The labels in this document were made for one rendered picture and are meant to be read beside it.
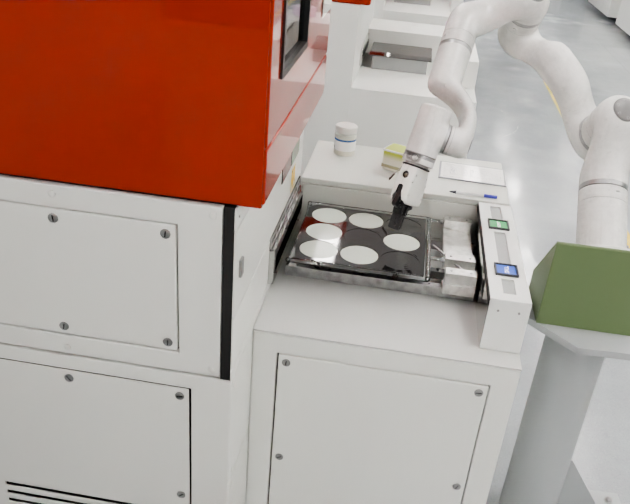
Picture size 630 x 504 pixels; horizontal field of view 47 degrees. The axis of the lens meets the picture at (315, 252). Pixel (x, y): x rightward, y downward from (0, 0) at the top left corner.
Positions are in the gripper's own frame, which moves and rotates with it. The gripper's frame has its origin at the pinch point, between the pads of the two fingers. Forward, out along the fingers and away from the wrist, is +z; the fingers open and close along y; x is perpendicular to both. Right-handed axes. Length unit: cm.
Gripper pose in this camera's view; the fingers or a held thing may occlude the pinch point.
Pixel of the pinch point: (396, 221)
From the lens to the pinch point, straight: 192.8
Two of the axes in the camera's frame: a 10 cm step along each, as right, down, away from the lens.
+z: -3.3, 9.4, 1.2
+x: -7.9, -3.4, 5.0
